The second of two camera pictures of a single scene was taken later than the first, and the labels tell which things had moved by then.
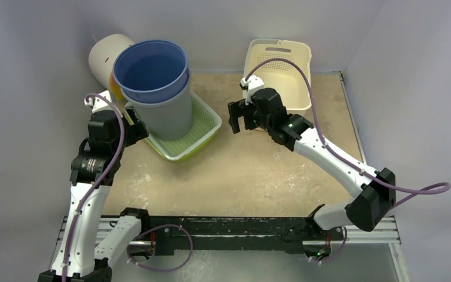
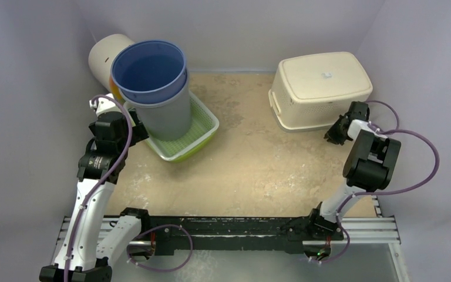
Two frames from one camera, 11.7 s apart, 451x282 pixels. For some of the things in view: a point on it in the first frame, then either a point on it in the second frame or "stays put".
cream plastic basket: (288, 79) to (312, 90)
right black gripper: (243, 116) to (337, 132)
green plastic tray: (206, 123) stays put
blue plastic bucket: (152, 72) stays put
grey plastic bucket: (170, 118) stays put
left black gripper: (137, 131) stays put
